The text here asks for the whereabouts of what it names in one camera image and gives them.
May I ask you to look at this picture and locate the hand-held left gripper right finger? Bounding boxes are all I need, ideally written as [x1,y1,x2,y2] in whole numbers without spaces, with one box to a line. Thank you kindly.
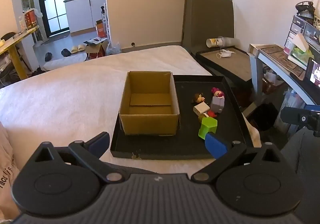
[191,132,282,182]

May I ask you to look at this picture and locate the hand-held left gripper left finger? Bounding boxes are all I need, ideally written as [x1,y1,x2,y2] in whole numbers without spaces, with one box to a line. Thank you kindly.
[32,132,125,184]

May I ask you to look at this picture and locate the green hexagonal block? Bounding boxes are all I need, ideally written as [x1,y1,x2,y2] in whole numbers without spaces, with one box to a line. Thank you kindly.
[198,117,218,139]

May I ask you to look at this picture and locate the black tray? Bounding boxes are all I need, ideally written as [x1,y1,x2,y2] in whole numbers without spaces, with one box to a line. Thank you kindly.
[109,75,254,160]

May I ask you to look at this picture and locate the white charger plug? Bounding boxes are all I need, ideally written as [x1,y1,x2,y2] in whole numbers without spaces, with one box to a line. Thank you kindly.
[192,102,210,116]

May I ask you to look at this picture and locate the grey toy block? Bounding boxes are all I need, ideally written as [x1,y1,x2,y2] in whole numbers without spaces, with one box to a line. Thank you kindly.
[210,96,225,114]

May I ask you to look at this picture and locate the brown-haired figurine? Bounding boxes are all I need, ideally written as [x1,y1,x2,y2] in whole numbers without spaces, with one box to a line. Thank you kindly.
[192,93,206,104]

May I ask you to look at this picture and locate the black bin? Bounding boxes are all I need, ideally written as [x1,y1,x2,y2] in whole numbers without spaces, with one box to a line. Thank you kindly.
[252,103,278,131]

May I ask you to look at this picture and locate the tablet screen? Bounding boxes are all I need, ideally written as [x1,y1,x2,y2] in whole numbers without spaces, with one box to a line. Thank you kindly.
[304,57,320,90]

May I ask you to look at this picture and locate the person's grey pants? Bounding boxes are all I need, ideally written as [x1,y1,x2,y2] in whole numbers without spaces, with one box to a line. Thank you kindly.
[279,127,320,224]

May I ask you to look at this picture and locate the pink-haired figurine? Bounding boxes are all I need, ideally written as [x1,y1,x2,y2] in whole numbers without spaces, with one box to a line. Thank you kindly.
[211,87,225,98]

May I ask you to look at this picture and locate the white bed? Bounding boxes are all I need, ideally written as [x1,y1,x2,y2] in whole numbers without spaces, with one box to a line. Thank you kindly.
[0,45,213,164]

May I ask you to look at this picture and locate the tissue box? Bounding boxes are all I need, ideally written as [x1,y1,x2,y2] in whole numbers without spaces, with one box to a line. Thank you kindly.
[287,33,311,67]

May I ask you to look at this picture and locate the grey desk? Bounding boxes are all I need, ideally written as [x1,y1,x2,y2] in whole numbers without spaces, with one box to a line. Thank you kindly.
[247,44,320,107]

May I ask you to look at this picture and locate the black-framed low table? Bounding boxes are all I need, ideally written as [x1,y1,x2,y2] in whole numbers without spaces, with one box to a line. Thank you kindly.
[195,46,253,87]

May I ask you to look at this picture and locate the printed storage boxes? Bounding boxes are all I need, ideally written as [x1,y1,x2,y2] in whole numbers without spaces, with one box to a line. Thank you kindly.
[284,15,320,55]

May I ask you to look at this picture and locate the white floor mat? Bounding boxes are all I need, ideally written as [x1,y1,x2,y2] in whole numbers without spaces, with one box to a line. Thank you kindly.
[43,52,88,72]

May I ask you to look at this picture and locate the white face mask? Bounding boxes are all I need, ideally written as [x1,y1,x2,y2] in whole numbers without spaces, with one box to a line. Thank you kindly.
[216,49,237,59]

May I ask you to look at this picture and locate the cardboard box with magazines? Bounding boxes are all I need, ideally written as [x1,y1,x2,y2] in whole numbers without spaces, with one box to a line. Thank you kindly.
[84,37,109,61]

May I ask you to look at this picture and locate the clear plastic bag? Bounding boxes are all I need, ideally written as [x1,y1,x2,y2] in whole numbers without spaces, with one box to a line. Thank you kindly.
[106,42,122,56]

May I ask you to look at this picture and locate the dark metal ornament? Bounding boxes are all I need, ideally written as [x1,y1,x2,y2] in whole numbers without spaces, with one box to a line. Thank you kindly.
[296,1,316,18]

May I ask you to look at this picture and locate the orange carton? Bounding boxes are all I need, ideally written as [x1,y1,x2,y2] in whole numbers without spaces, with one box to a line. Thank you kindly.
[95,20,108,38]

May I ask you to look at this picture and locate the brown folding board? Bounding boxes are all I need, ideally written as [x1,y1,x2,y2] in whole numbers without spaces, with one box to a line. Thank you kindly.
[183,0,235,52]

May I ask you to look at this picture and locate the white kitchen cabinet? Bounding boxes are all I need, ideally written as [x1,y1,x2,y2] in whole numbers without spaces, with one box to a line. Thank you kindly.
[64,0,107,34]

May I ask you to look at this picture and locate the yellow table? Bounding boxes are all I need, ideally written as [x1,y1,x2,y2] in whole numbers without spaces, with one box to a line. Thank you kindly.
[0,26,40,80]

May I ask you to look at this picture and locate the eyeglasses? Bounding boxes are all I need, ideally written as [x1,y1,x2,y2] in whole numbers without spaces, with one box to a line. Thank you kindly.
[12,29,28,38]

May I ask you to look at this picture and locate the black chair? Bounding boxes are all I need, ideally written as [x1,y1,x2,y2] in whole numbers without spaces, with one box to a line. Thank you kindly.
[0,32,18,46]

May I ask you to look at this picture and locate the red box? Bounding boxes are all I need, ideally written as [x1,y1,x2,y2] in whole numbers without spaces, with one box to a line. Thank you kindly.
[24,10,39,28]

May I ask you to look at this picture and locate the black-framed glass door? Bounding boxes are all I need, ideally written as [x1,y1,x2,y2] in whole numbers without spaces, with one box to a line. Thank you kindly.
[36,0,71,38]

